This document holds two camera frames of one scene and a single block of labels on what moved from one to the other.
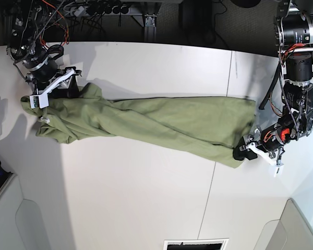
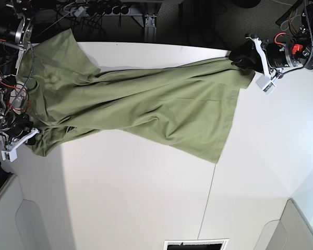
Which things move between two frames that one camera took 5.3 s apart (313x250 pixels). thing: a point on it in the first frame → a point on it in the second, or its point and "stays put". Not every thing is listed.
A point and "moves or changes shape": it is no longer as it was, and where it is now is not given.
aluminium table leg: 150,28 stays put
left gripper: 44,76 → 16,132
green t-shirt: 214,127 moves or changes shape
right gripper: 267,141 → 273,56
